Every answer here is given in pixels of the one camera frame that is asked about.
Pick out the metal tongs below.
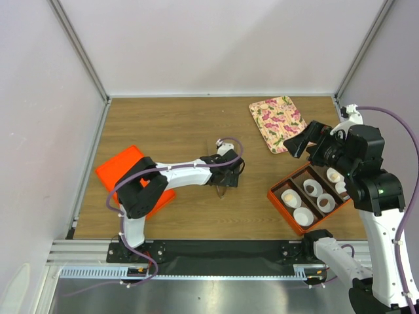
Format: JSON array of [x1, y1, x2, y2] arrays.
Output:
[[205, 139, 230, 200]]

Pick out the white paper cup near right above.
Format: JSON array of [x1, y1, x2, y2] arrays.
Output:
[[293, 207, 314, 226]]

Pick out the white paper cup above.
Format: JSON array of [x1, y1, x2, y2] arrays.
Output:
[[326, 167, 344, 183], [335, 181, 347, 196], [293, 207, 314, 226], [303, 179, 323, 198], [316, 193, 336, 213], [281, 189, 302, 209]]

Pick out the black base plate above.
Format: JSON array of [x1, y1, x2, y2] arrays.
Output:
[[106, 239, 328, 276]]

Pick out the tan round chocolate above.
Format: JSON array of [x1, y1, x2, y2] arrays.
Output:
[[284, 194, 294, 201]]

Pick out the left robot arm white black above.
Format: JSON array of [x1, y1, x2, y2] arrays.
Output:
[[114, 148, 245, 262]]

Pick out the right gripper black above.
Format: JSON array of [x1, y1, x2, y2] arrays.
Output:
[[282, 119, 357, 177]]

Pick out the orange box lid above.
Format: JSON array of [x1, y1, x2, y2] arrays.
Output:
[[95, 145, 176, 220]]

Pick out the brown oval chocolate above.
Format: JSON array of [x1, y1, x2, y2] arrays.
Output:
[[319, 199, 329, 207]]

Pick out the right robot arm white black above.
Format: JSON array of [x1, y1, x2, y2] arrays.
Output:
[[284, 121, 418, 313]]

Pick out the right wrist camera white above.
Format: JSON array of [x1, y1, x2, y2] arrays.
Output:
[[330, 104, 364, 138]]

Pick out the white paper cup middle left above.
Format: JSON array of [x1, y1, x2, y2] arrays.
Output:
[[303, 179, 323, 198]]

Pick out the white paper cup near left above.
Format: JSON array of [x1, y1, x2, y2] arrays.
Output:
[[281, 189, 302, 209]]

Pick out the white paper cup middle right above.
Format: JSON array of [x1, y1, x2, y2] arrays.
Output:
[[316, 193, 336, 213]]

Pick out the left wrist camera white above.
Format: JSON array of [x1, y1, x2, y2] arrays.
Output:
[[215, 139, 234, 156]]

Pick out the floral tray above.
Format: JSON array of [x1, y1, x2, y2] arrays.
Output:
[[248, 96, 308, 154]]

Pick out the white round object corner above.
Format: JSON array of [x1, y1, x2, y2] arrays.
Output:
[[1, 263, 31, 314]]

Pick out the white paper cup far left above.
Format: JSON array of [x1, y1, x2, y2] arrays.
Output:
[[326, 167, 344, 183]]

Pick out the orange compartment box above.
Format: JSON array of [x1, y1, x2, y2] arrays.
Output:
[[267, 163, 359, 237]]

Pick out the white paper cup far right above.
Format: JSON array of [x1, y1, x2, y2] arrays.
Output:
[[335, 181, 347, 196]]

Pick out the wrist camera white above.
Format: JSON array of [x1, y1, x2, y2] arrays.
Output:
[[215, 139, 234, 156], [330, 104, 364, 138]]

